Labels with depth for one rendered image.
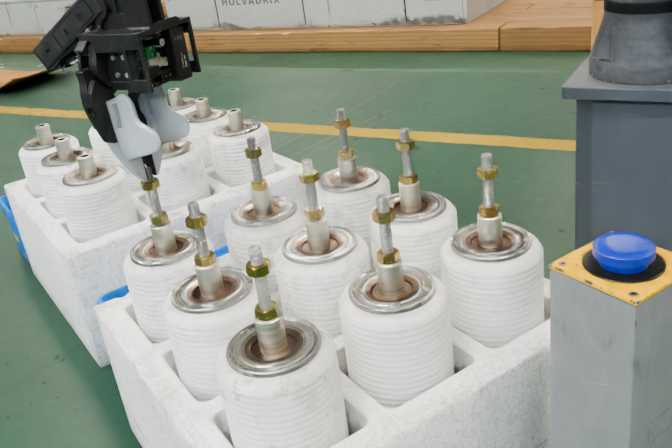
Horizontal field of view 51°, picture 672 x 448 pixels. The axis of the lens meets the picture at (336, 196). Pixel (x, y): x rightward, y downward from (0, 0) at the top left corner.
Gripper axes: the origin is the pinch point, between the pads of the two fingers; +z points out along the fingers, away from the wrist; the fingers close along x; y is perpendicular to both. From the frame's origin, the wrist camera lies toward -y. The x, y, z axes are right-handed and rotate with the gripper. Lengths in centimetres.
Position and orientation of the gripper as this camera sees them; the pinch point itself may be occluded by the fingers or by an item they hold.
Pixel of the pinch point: (141, 164)
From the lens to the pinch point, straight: 73.1
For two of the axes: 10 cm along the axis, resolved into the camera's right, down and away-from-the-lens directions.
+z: 1.3, 9.1, 4.0
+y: 8.8, 0.8, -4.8
